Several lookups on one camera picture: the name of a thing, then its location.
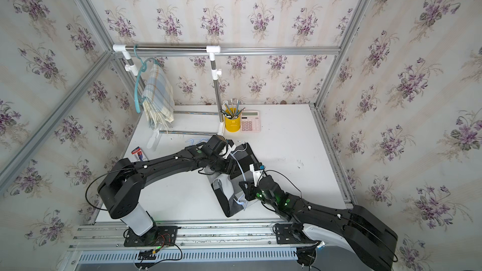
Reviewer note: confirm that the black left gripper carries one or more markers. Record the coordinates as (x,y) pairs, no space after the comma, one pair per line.
(232,170)

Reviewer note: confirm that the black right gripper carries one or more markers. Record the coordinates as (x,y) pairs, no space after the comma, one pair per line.
(248,192)

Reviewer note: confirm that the black white checkered scarf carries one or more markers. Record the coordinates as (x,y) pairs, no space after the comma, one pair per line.
(227,191)

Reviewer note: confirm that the plaid blue cream scarf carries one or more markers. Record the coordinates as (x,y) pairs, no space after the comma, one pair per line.
(158,98)

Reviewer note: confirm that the teal plastic hanger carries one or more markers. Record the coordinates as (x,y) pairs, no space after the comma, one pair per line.
(138,98)

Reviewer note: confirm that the light blue plastic hanger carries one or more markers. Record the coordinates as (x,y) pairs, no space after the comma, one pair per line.
(202,151)

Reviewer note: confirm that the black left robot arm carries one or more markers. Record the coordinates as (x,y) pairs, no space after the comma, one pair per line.
(121,187)

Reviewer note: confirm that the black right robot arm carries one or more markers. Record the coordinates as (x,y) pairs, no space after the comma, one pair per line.
(371,239)

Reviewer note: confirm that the yellow pen cup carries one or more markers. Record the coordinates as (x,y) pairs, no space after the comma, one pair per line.
(232,124)

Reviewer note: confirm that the pink calculator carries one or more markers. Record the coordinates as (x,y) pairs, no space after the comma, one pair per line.
(250,121)

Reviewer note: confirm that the pens in cup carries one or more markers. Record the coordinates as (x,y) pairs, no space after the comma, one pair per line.
(231,109)

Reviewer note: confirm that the blue red pencil box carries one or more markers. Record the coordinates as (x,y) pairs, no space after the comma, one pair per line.
(138,154)

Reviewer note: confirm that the white steel clothes rack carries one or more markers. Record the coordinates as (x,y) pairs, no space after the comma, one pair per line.
(210,50)

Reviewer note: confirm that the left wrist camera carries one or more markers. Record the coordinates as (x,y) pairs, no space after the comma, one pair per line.
(227,150)

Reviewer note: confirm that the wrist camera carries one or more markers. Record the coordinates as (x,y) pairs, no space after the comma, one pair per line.
(257,170)
(227,150)

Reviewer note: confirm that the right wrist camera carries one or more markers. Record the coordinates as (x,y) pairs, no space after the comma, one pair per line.
(257,170)

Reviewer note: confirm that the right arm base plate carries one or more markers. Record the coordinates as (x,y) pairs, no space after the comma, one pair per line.
(289,233)

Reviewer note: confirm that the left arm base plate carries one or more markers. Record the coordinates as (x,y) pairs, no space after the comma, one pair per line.
(155,237)

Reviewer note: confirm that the aluminium front rail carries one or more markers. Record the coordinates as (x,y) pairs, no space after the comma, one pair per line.
(193,234)

